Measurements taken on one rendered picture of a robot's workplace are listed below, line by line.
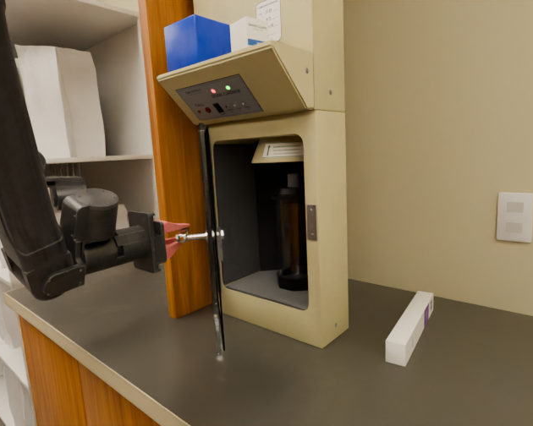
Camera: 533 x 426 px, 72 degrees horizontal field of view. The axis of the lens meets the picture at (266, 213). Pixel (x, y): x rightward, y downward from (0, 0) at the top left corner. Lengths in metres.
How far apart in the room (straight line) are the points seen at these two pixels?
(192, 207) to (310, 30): 0.50
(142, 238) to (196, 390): 0.28
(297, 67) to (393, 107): 0.48
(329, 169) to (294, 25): 0.27
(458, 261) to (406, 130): 0.37
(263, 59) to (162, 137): 0.36
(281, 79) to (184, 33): 0.24
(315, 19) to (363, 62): 0.44
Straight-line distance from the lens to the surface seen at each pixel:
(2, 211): 0.50
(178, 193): 0.92
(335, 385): 0.70
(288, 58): 0.65
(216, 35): 0.81
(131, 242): 0.62
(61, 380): 1.26
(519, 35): 1.05
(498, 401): 0.73
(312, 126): 0.70
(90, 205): 0.55
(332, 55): 0.77
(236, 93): 0.73
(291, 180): 0.85
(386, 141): 1.10
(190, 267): 0.97
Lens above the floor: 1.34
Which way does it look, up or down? 9 degrees down
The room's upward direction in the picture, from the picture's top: 3 degrees counter-clockwise
